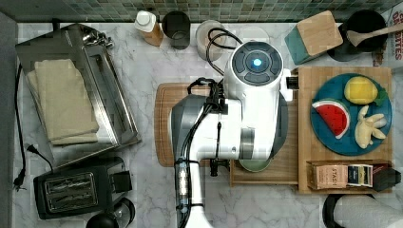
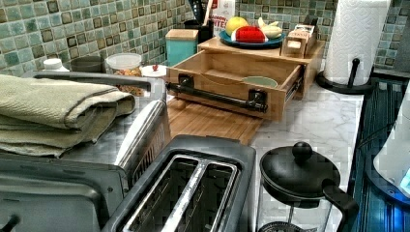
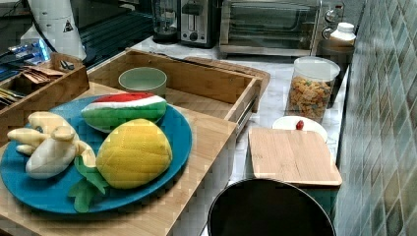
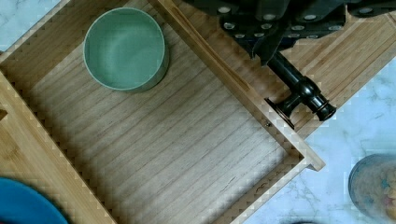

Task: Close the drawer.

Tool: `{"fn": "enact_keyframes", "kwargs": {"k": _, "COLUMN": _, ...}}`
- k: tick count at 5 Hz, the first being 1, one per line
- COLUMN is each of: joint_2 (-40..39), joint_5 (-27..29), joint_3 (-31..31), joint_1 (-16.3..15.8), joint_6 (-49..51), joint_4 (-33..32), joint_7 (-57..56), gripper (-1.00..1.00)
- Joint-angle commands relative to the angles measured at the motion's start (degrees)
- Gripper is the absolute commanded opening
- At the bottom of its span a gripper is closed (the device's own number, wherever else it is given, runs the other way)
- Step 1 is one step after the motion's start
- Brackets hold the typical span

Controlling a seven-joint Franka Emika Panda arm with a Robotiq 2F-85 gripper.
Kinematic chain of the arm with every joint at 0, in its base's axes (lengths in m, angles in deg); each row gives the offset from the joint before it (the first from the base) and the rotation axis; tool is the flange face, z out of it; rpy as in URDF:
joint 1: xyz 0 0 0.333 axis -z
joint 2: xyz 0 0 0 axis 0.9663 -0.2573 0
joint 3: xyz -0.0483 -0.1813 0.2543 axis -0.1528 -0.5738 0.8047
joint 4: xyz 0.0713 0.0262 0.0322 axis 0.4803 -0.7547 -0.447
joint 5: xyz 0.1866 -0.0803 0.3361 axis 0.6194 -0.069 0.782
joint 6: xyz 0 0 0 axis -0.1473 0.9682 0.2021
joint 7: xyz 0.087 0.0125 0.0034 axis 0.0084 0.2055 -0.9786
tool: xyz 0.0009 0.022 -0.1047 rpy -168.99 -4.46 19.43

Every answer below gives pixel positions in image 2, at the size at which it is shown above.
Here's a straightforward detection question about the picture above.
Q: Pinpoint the bamboo cutting board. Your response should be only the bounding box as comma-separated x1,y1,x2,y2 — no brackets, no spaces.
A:
167,99,263,145

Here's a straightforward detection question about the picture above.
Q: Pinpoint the black utensil holder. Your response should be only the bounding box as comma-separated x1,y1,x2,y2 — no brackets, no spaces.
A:
184,19,214,44

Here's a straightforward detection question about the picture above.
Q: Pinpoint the banana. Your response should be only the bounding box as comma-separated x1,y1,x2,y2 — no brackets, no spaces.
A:
257,17,282,40

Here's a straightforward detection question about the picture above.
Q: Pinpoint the blue dish rack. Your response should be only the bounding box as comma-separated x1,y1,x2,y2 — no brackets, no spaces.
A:
341,75,410,232

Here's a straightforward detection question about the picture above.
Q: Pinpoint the green bowl in drawer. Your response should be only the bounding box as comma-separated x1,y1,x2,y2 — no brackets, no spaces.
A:
243,76,278,88

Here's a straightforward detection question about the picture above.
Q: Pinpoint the teal canister with wooden lid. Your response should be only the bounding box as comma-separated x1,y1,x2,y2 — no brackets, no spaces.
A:
165,29,198,67

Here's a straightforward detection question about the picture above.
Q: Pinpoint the white pot with red knob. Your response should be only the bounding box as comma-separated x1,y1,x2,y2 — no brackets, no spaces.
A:
141,65,167,78

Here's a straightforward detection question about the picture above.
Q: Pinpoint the black two-slot toaster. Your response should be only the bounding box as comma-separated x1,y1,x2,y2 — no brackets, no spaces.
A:
102,135,256,232

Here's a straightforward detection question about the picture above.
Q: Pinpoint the white paper towel roll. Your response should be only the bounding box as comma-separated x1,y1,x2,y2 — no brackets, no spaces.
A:
324,0,392,86

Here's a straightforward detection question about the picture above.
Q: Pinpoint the black paper towel holder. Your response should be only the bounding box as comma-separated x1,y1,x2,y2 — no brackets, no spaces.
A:
315,58,374,95

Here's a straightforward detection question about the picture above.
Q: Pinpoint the clear jar with snacks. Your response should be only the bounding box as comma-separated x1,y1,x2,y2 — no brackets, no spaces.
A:
105,52,144,97

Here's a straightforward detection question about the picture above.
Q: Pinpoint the red toy food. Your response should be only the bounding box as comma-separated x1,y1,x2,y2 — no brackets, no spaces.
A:
231,26,268,44

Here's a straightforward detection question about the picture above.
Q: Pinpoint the stainless toaster oven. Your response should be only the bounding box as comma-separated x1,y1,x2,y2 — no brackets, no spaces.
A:
1,71,170,232

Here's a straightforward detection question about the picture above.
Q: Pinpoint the white box with red text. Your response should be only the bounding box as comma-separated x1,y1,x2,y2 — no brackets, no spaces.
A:
210,0,235,36

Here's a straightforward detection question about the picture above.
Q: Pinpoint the folded green towel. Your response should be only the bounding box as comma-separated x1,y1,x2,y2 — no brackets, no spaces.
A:
0,74,135,158

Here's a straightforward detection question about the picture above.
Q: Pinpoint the wooden drawer cabinet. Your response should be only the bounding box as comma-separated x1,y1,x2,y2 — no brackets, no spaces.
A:
197,37,325,100

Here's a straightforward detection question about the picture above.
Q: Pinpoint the yellow-green apple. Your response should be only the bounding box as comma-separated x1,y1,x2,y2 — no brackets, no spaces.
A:
225,16,249,36

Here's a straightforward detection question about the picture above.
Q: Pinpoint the blue plate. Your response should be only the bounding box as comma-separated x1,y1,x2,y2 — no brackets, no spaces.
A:
219,31,285,49

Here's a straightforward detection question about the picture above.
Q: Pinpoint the black lid french press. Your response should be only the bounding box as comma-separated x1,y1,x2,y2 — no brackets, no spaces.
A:
259,141,359,232

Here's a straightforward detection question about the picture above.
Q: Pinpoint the dark grey container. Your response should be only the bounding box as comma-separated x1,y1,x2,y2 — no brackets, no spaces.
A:
71,56,105,73

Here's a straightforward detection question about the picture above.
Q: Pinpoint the white bottle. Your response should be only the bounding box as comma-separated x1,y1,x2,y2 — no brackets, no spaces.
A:
43,58,68,72

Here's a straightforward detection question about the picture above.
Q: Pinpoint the wooden tea bag box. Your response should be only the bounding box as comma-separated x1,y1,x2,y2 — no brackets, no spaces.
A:
280,24,317,58

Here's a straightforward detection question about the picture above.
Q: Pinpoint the wooden drawer with black handle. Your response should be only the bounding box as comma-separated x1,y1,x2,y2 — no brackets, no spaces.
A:
165,50,305,121

